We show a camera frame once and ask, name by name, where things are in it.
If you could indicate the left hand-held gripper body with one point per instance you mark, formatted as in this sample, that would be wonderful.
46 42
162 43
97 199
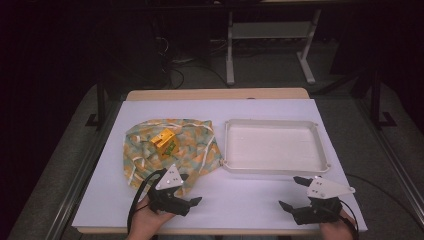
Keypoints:
168 181

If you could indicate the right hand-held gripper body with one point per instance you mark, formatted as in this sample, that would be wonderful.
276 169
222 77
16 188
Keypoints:
325 190

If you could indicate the patterned orange green cloth bag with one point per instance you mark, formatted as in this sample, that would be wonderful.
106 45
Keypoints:
196 146

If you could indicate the person's right hand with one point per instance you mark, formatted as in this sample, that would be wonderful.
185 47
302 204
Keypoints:
336 230

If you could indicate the person's left hand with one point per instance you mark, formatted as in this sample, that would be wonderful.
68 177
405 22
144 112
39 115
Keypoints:
145 223

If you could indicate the white table sheet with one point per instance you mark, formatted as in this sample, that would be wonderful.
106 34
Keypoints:
233 200

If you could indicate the yellow box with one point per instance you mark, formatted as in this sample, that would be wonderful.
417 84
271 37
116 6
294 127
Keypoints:
164 140

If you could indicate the white plastic tray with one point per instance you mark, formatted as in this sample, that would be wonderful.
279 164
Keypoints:
273 146

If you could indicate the black metal stand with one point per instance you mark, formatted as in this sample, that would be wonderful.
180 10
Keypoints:
101 106
375 100

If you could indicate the aluminium rail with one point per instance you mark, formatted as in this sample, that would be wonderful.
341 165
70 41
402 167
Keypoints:
87 173
387 150

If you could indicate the white metal desk frame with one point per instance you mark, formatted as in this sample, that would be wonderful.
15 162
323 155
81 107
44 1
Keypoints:
230 60

